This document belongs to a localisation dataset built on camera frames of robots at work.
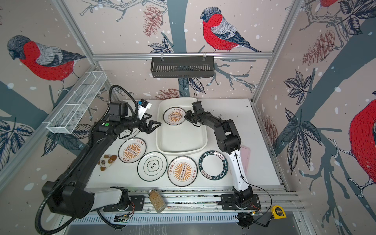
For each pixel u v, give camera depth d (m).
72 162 0.80
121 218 0.71
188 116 0.96
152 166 0.86
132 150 0.93
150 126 0.66
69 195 0.37
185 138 0.98
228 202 0.73
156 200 0.70
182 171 0.84
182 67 1.06
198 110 0.87
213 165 0.86
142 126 0.65
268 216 0.70
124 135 0.63
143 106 0.65
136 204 0.73
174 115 1.10
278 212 0.69
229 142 0.61
